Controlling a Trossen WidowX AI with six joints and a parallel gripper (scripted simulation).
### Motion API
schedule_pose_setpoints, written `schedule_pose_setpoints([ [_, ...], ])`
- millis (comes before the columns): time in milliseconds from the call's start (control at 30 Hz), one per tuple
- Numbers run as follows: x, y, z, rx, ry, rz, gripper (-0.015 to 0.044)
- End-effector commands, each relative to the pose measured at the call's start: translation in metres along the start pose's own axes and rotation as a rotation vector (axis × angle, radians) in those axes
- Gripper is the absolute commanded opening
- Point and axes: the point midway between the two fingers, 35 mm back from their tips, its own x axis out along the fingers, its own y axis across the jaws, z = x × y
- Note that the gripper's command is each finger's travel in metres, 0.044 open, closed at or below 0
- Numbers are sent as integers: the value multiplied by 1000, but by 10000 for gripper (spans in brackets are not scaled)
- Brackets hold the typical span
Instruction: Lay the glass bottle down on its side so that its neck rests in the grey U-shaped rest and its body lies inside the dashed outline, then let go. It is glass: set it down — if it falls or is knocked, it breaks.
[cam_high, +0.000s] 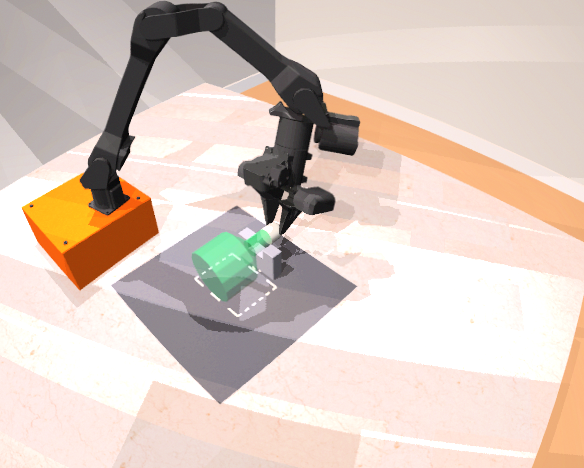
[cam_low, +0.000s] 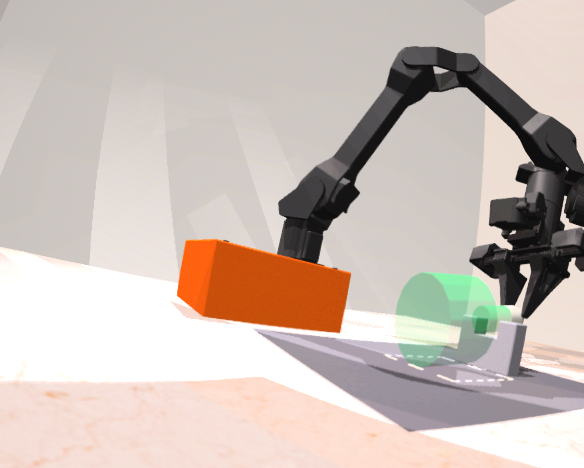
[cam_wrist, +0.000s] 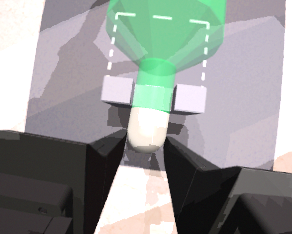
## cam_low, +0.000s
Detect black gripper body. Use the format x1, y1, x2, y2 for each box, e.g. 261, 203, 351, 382
469, 200, 584, 280

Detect green glass bottle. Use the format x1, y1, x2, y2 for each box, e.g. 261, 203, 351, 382
395, 272, 524, 368

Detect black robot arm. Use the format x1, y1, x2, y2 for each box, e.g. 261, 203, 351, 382
277, 46, 584, 267

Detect grey flat mat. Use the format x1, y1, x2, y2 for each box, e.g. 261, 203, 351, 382
251, 327, 584, 432

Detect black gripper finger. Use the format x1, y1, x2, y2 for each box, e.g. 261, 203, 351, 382
521, 252, 570, 319
489, 258, 528, 306

